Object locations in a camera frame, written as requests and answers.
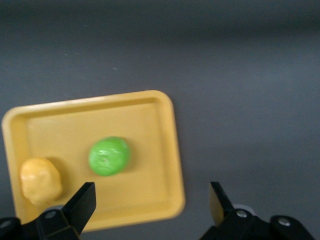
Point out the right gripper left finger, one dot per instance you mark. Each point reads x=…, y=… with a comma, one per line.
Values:
x=72, y=215

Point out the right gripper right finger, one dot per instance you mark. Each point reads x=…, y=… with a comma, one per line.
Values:
x=240, y=227

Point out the yellow potato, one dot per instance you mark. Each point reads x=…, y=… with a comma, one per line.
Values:
x=41, y=181

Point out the green apple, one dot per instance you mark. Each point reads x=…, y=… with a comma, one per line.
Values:
x=109, y=157

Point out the yellow plastic tray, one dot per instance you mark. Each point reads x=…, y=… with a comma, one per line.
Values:
x=140, y=120

